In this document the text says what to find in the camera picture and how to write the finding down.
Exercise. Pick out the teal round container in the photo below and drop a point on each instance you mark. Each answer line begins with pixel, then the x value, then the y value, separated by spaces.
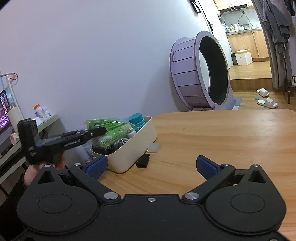
pixel 137 121

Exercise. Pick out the white slipper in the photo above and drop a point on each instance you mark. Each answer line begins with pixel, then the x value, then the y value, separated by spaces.
pixel 267 103
pixel 263 92

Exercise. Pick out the paper towel roll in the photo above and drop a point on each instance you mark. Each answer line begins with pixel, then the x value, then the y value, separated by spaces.
pixel 15 116

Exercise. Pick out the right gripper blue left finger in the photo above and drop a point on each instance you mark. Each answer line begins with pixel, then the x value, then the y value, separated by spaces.
pixel 87 176

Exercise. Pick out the cream storage bin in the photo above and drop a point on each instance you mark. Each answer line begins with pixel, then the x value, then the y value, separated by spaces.
pixel 124 152

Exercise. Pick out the white box with yellow lid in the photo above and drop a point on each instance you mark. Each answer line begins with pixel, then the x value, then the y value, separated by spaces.
pixel 243 57

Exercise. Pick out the green items zip bag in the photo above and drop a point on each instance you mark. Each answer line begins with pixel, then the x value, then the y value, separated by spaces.
pixel 115 129

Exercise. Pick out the purple cat exercise wheel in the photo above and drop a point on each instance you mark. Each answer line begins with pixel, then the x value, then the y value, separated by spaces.
pixel 200 74

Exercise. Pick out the small black pouch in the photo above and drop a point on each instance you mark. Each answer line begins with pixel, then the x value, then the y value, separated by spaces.
pixel 143 161

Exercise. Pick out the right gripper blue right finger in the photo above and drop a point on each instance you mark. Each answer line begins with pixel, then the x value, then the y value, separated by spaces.
pixel 217 176

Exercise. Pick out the white orange-capped pill bottle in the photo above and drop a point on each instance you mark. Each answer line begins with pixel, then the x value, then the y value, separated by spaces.
pixel 39 111

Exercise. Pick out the computer monitor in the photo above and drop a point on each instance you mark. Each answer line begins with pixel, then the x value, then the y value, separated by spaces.
pixel 4 109

